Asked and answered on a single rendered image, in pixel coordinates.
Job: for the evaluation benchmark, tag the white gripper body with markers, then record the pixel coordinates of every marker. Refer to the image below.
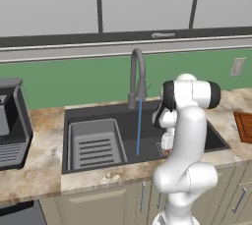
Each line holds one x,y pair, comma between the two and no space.
167,140

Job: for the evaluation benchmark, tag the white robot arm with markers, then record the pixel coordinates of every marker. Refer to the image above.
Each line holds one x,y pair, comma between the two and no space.
187,127

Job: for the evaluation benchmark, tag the dark grey sink basin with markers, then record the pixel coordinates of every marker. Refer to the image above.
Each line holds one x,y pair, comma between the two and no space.
144,130

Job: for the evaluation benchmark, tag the grey arched sink faucet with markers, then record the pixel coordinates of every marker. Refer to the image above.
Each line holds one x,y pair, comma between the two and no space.
141,71

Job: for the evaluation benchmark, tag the brown wooden cutting board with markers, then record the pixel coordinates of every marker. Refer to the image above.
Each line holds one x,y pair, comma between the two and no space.
245,127

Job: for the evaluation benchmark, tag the blue water stream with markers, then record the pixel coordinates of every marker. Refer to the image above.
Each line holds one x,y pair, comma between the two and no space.
139,127

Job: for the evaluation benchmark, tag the grey slotted drying tray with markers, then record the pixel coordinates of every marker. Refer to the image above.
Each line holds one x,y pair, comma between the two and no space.
95,145

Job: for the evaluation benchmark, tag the black coffee machine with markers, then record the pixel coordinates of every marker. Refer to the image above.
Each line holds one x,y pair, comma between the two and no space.
13,127

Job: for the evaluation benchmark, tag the black dishwasher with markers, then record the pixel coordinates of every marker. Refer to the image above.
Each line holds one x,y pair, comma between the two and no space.
19,214

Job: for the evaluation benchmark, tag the grey wall outlet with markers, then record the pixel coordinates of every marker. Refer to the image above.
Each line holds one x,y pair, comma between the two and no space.
238,67

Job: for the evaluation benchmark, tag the large window with dark frame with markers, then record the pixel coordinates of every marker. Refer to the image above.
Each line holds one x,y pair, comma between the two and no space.
144,3

